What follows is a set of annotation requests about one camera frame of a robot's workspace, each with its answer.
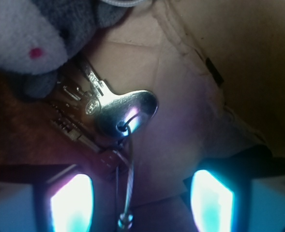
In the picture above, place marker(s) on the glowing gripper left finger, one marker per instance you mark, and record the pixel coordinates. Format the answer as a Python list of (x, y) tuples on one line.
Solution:
[(45, 198)]

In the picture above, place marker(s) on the grey plush donkey toy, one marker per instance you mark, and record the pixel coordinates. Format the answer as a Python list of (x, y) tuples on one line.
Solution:
[(39, 36)]

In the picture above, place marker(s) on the silver keys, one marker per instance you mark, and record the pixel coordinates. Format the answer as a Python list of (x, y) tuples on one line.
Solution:
[(102, 120)]

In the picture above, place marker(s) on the brown paper bag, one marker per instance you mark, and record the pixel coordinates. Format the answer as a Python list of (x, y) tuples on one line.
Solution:
[(148, 49)]

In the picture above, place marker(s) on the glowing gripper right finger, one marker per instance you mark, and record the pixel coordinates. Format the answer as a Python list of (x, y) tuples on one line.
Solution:
[(241, 193)]

